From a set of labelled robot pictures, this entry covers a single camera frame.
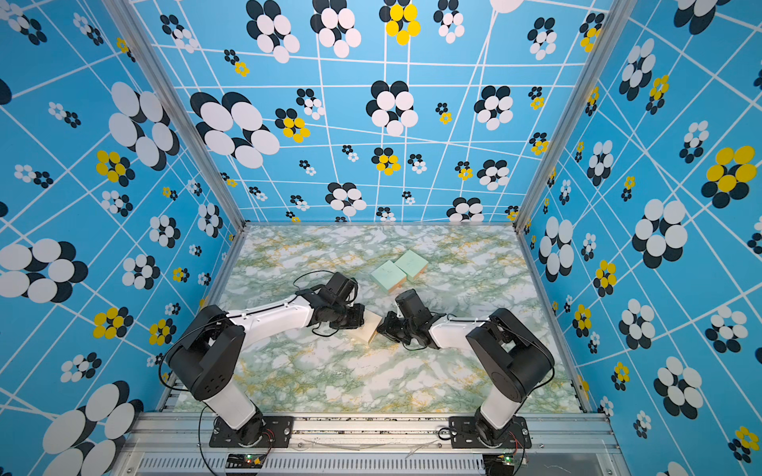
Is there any cream drawer jewelry box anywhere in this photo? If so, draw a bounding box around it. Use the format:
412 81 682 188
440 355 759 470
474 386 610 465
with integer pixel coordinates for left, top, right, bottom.
346 311 383 344

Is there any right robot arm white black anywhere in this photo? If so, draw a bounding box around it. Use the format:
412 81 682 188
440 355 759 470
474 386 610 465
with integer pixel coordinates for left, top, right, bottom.
377 309 555 440

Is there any mint jewelry box far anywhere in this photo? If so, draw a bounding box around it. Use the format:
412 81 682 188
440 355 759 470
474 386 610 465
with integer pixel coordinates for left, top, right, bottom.
394 250 429 281

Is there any aluminium front rail frame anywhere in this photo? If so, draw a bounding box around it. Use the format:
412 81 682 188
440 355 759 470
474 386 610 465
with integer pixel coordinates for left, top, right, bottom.
112 412 631 475

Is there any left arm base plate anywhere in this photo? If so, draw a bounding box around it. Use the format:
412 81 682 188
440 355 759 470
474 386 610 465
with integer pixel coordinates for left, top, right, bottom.
208 416 295 449

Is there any mint jewelry box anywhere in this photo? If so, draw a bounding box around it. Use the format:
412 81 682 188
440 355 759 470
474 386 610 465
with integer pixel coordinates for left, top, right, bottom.
394 250 429 281
370 260 407 293

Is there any aluminium corner post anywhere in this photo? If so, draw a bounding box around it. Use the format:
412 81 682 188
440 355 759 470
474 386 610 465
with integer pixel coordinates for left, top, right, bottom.
515 0 637 233
103 1 246 233

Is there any mint jewelry box middle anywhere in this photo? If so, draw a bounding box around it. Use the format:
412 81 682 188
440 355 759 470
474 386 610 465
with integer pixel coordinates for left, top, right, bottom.
370 260 407 293

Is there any right aluminium corner post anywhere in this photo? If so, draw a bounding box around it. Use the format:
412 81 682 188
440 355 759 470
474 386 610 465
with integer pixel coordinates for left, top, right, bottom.
515 0 637 233

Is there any left aluminium corner post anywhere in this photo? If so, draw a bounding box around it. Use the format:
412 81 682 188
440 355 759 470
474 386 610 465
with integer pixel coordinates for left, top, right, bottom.
103 1 246 233

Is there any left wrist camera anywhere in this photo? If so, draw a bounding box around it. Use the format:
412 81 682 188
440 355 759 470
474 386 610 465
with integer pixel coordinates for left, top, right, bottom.
319 272 357 305

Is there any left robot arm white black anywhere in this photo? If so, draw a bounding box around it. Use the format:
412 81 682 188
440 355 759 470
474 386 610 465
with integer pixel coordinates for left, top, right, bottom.
164 291 365 432

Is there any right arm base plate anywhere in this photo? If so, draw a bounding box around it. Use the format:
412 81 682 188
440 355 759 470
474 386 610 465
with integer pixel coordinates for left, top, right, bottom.
446 416 533 450

